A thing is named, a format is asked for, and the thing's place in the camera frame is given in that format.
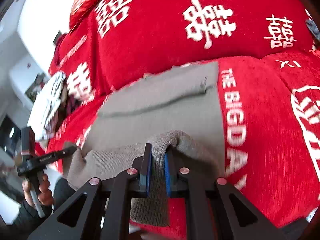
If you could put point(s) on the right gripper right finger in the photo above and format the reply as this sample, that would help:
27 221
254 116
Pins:
214 209

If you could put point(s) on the blue-grey crumpled towel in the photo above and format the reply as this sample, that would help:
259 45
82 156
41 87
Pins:
313 29

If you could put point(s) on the red sofa back cover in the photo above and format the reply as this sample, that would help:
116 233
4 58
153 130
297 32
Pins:
119 41

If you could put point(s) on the light patterned clothes pile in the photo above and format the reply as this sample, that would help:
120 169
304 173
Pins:
44 114

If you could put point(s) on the person's left hand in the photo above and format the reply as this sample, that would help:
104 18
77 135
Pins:
45 197

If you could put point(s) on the red sofa seat cover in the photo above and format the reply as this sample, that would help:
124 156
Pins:
270 116

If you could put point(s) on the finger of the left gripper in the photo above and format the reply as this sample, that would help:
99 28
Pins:
56 155

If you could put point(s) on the grey knitted garment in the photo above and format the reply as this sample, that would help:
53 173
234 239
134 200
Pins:
178 108

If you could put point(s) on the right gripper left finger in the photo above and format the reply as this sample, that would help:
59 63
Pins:
100 209

